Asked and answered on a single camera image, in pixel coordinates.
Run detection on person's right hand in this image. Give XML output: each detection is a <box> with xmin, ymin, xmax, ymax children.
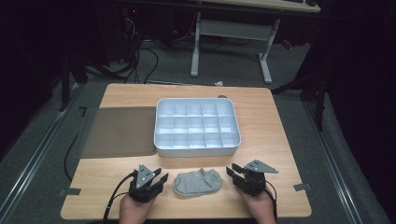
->
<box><xmin>235</xmin><ymin>186</ymin><xmax>277</xmax><ymax>224</ymax></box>

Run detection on grey sock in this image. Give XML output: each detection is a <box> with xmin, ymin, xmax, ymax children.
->
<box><xmin>172</xmin><ymin>167</ymin><xmax>223</xmax><ymax>197</ymax></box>

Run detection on metal floor rail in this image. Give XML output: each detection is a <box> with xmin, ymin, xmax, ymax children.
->
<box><xmin>0</xmin><ymin>82</ymin><xmax>83</xmax><ymax>218</ymax></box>
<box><xmin>303</xmin><ymin>101</ymin><xmax>363</xmax><ymax>224</ymax></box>

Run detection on left hand-held gripper cable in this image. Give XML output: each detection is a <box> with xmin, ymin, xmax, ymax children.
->
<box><xmin>102</xmin><ymin>169</ymin><xmax>138</xmax><ymax>224</ymax></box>

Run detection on black floor cable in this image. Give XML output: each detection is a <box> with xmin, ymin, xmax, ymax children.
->
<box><xmin>64</xmin><ymin>133</ymin><xmax>79</xmax><ymax>182</ymax></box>

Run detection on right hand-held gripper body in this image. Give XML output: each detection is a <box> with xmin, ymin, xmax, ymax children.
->
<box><xmin>239</xmin><ymin>159</ymin><xmax>279</xmax><ymax>197</ymax></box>

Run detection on grey tape piece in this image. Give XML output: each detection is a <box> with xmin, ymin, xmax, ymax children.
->
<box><xmin>293</xmin><ymin>182</ymin><xmax>312</xmax><ymax>192</ymax></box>
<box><xmin>58</xmin><ymin>188</ymin><xmax>82</xmax><ymax>197</ymax></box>

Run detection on hand-held gripper cable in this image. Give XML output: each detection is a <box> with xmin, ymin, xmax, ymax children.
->
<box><xmin>264</xmin><ymin>179</ymin><xmax>279</xmax><ymax>222</ymax></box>
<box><xmin>102</xmin><ymin>169</ymin><xmax>138</xmax><ymax>224</ymax></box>

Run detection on white frame desk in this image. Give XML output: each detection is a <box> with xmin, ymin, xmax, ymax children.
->
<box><xmin>190</xmin><ymin>0</ymin><xmax>321</xmax><ymax>86</ymax></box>

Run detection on black metal stand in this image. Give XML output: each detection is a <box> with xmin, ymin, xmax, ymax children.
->
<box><xmin>271</xmin><ymin>60</ymin><xmax>329</xmax><ymax>133</ymax></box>
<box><xmin>58</xmin><ymin>50</ymin><xmax>110</xmax><ymax>112</ymax></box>

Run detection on bundle of black cables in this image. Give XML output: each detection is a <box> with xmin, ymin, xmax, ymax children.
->
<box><xmin>120</xmin><ymin>12</ymin><xmax>161</xmax><ymax>85</ymax></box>

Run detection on person's left hand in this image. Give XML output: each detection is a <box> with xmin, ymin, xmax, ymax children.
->
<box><xmin>119</xmin><ymin>193</ymin><xmax>157</xmax><ymax>224</ymax></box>

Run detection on translucent grey box lid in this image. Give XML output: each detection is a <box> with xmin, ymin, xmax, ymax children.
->
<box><xmin>74</xmin><ymin>106</ymin><xmax>158</xmax><ymax>160</ymax></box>

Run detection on right hand-held gripper cable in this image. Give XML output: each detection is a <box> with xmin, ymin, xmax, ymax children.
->
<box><xmin>264</xmin><ymin>179</ymin><xmax>279</xmax><ymax>222</ymax></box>

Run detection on white compartment storage box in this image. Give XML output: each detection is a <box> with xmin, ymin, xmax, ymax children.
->
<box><xmin>153</xmin><ymin>97</ymin><xmax>242</xmax><ymax>158</ymax></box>

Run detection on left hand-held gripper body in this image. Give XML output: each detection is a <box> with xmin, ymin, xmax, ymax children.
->
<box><xmin>128</xmin><ymin>163</ymin><xmax>163</xmax><ymax>203</ymax></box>

